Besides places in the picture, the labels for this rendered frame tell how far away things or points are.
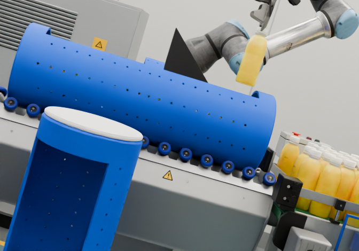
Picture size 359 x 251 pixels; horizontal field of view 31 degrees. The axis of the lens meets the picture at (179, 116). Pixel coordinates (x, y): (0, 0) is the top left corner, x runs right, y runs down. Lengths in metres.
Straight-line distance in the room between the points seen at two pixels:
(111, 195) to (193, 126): 0.52
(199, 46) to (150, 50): 2.39
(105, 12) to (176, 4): 1.32
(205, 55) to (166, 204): 0.66
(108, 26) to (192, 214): 1.73
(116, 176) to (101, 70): 0.52
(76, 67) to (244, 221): 0.77
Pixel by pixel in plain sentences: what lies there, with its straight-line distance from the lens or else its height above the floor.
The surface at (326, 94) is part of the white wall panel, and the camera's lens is 5.03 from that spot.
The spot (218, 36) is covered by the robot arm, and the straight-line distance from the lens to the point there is 2.59.
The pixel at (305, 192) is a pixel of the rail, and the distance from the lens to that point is 2.19.
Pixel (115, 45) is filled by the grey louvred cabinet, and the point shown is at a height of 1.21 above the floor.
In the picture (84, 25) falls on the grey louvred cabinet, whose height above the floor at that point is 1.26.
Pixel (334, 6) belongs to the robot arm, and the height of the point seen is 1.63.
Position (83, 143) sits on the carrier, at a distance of 1.68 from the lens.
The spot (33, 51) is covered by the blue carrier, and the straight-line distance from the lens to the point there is 2.16.
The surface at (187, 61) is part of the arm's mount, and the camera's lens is 2.48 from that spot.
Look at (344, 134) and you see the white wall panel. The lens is 5.08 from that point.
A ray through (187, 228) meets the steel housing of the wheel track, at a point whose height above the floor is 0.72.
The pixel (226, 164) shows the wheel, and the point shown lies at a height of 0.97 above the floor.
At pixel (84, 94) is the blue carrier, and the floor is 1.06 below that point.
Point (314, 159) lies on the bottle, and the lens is 2.24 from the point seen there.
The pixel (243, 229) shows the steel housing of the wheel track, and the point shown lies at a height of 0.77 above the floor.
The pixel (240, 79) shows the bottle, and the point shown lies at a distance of 2.25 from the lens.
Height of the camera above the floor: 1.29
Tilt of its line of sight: 6 degrees down
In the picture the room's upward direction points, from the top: 17 degrees clockwise
